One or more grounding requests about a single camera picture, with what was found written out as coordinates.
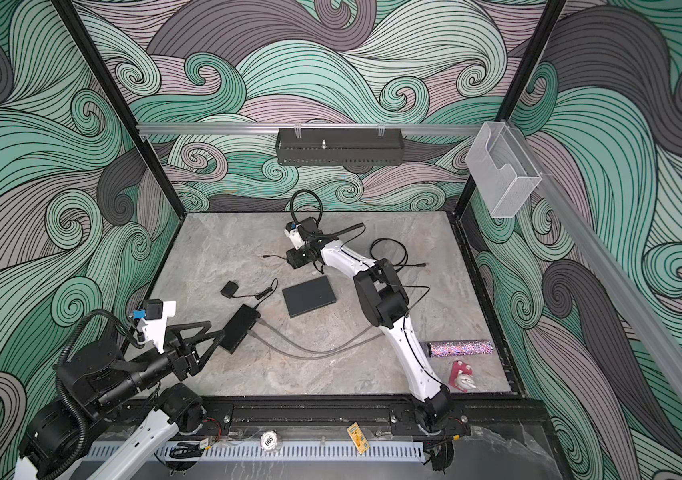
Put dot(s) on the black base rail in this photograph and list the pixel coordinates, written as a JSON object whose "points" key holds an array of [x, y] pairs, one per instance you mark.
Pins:
{"points": [[397, 413]]}

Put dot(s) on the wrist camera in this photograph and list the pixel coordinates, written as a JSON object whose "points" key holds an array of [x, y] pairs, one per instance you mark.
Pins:
{"points": [[152, 317], [301, 233]]}

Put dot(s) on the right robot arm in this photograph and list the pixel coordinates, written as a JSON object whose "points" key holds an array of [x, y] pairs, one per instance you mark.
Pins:
{"points": [[385, 304]]}

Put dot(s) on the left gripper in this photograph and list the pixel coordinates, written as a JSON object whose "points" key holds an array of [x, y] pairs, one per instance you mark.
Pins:
{"points": [[191, 361]]}

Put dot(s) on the clear acrylic wall holder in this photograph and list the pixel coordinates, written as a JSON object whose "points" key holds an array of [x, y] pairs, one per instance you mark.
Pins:
{"points": [[502, 165]]}

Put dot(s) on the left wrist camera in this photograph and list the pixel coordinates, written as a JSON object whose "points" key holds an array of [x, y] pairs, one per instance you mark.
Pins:
{"points": [[152, 317]]}

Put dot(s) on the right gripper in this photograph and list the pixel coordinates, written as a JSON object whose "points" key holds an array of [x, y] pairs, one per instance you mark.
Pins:
{"points": [[292, 258]]}

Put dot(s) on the pink white toy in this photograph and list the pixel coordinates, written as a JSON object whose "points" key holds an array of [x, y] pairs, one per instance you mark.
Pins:
{"points": [[461, 377]]}

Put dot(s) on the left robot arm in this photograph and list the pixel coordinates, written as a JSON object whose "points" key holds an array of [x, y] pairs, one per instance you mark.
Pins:
{"points": [[95, 381]]}

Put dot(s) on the yellow tag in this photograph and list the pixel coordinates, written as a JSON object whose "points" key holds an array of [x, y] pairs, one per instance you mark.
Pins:
{"points": [[358, 438]]}

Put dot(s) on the ribbed black network switch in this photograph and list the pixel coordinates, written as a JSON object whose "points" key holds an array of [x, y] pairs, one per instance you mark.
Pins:
{"points": [[238, 327]]}

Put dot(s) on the white slotted cable duct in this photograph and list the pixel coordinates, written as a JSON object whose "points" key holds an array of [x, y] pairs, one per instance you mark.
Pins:
{"points": [[313, 451]]}

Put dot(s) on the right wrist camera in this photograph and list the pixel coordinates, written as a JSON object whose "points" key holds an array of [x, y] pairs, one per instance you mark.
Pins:
{"points": [[301, 233]]}

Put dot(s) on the black wall tray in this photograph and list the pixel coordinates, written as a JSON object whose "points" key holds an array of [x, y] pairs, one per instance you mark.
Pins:
{"points": [[303, 146]]}

